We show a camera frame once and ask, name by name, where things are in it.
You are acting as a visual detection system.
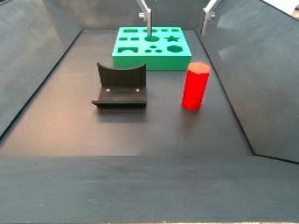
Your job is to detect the black curved plastic bracket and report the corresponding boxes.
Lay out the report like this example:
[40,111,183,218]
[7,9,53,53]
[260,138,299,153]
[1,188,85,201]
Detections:
[91,64,147,107]

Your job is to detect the red hexagonal prism block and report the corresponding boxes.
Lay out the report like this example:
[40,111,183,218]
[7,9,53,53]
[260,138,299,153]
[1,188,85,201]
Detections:
[182,61,211,110]

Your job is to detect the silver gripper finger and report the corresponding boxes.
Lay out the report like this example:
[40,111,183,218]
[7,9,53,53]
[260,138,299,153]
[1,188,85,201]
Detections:
[136,0,152,36]
[200,0,220,35]

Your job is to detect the green shape sorting board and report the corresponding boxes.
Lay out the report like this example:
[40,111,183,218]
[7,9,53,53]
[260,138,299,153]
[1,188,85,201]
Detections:
[112,27,192,71]

